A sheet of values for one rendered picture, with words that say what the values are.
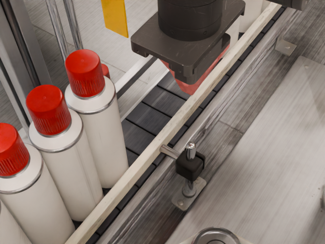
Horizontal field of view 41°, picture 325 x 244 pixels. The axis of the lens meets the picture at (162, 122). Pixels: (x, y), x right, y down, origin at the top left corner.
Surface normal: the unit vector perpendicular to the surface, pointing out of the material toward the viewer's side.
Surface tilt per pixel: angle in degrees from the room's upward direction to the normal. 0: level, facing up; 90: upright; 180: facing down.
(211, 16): 90
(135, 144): 0
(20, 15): 90
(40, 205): 90
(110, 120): 90
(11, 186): 45
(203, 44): 0
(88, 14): 0
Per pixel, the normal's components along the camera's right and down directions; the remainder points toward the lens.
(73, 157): 0.59, 0.64
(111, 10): -0.58, 0.66
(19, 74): 0.82, 0.44
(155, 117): -0.03, -0.60
